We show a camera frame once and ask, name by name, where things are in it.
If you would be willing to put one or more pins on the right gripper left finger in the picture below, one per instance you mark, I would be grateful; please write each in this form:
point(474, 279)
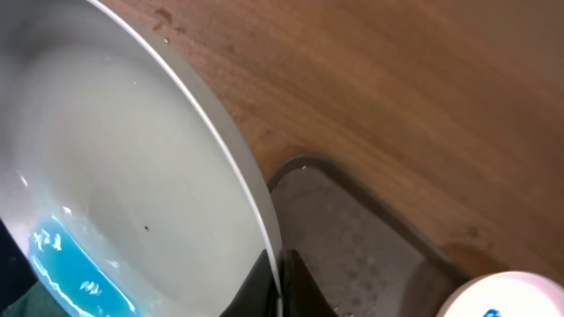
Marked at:
point(258, 294)

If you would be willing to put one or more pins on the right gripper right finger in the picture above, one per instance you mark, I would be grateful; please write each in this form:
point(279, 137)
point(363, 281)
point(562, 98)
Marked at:
point(301, 294)

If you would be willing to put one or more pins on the white plate with blue water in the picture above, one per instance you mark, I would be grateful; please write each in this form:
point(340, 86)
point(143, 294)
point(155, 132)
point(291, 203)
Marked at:
point(124, 180)

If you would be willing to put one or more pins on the green yellow sponge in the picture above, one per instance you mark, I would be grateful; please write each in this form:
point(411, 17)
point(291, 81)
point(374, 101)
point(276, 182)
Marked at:
point(36, 302)

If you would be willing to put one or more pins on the dark grey serving tray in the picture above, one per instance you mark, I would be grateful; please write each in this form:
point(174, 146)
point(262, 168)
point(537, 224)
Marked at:
point(364, 257)

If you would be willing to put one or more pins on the white plate with blue stain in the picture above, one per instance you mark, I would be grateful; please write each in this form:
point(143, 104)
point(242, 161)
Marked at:
point(505, 294)

